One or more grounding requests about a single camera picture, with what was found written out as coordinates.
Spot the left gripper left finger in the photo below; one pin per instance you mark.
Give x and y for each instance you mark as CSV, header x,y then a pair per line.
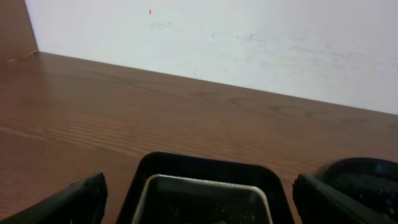
x,y
80,203

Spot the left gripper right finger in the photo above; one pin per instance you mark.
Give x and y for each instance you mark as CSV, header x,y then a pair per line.
x,y
318,203

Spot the green yellow sponge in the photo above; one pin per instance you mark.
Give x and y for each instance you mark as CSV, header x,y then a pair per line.
x,y
220,222

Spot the round black tray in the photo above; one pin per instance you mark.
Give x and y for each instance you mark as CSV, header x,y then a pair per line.
x,y
370,181

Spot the black rectangular tray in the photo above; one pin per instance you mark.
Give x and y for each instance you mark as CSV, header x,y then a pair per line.
x,y
172,188

